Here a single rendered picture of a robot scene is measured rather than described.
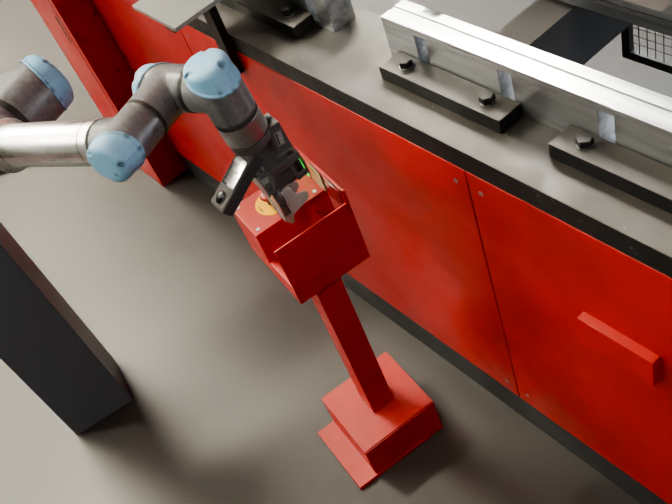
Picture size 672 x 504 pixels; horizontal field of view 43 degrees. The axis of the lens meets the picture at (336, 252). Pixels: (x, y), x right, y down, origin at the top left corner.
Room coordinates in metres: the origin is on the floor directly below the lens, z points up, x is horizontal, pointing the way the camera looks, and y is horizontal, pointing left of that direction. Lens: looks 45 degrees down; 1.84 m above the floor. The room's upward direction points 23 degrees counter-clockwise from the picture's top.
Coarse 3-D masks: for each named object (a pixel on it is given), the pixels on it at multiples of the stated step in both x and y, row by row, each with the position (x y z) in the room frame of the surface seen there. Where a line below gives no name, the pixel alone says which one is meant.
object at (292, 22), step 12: (228, 0) 1.79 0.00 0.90; (240, 0) 1.76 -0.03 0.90; (252, 0) 1.74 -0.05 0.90; (264, 0) 1.72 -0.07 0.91; (276, 0) 1.70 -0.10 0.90; (252, 12) 1.71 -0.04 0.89; (264, 12) 1.67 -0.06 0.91; (276, 12) 1.65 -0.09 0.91; (300, 12) 1.61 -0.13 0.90; (276, 24) 1.63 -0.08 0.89; (288, 24) 1.59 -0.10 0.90; (300, 24) 1.57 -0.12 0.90; (312, 24) 1.59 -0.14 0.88; (300, 36) 1.57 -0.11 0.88
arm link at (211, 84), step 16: (192, 64) 1.14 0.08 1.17; (208, 64) 1.12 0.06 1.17; (224, 64) 1.11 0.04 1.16; (192, 80) 1.11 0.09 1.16; (208, 80) 1.10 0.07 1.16; (224, 80) 1.10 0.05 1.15; (240, 80) 1.12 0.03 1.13; (192, 96) 1.13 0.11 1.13; (208, 96) 1.10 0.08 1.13; (224, 96) 1.10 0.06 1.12; (240, 96) 1.11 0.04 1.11; (208, 112) 1.11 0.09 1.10; (224, 112) 1.10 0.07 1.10; (240, 112) 1.10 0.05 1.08; (224, 128) 1.11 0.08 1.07
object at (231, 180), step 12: (240, 156) 1.14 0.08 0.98; (252, 156) 1.11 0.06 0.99; (228, 168) 1.14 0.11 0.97; (240, 168) 1.12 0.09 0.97; (252, 168) 1.11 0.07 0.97; (228, 180) 1.12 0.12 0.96; (240, 180) 1.10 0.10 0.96; (216, 192) 1.13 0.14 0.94; (228, 192) 1.10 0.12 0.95; (240, 192) 1.10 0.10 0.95; (216, 204) 1.11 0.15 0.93; (228, 204) 1.09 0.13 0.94
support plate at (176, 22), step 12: (144, 0) 1.74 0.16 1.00; (156, 0) 1.72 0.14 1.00; (168, 0) 1.70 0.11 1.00; (180, 0) 1.68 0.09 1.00; (192, 0) 1.66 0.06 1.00; (204, 0) 1.64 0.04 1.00; (216, 0) 1.62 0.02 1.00; (144, 12) 1.70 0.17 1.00; (156, 12) 1.67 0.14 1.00; (168, 12) 1.65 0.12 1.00; (180, 12) 1.63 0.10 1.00; (192, 12) 1.61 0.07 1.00; (204, 12) 1.61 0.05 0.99; (168, 24) 1.61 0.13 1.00; (180, 24) 1.59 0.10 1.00
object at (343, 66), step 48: (240, 48) 1.67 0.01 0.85; (288, 48) 1.55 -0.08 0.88; (336, 48) 1.48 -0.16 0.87; (384, 48) 1.41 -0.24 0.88; (336, 96) 1.36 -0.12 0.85; (384, 96) 1.27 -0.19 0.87; (432, 144) 1.12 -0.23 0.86; (480, 144) 1.05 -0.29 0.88; (528, 144) 1.00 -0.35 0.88; (528, 192) 0.92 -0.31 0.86; (576, 192) 0.87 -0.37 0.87; (624, 192) 0.83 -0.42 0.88; (624, 240) 0.76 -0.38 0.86
